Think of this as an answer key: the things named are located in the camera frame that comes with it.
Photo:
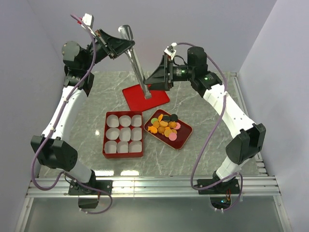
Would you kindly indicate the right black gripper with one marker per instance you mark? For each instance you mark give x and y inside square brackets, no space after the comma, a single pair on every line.
[159,79]

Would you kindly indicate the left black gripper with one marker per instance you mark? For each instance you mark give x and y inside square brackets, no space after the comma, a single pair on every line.
[115,45]

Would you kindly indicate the metal tongs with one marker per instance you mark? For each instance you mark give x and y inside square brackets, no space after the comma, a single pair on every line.
[127,34]

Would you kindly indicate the black sandwich cookie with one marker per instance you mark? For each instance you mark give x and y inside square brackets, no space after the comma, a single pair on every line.
[173,117]
[166,118]

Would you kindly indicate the orange fish cookie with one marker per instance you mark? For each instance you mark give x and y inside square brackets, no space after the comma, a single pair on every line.
[152,129]

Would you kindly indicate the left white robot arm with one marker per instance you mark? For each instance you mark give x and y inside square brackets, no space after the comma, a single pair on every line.
[52,148]

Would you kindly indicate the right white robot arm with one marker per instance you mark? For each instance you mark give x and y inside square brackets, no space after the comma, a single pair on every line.
[247,136]

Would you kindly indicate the red box lid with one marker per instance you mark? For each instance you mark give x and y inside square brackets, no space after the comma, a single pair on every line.
[136,100]

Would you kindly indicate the orange flower cookie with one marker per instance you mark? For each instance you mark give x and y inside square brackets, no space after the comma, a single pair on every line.
[160,117]

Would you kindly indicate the green round cookie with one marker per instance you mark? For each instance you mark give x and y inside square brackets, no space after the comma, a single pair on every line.
[153,120]

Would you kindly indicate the orange swirl cookie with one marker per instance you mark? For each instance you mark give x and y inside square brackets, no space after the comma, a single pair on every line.
[172,124]

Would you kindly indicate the orange sandwich cookie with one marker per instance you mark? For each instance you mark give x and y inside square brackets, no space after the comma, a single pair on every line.
[167,133]

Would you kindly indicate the pink round cookie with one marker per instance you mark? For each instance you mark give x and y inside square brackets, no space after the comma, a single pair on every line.
[172,136]

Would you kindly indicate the red cookie box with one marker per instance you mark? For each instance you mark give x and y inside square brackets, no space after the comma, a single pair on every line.
[123,135]

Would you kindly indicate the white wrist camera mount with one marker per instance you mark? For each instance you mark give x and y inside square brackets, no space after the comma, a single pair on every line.
[88,20]

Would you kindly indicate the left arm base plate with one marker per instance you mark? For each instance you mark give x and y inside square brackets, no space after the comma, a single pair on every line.
[99,186]

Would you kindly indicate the aluminium rail frame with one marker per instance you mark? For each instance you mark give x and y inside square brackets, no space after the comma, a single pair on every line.
[160,186]

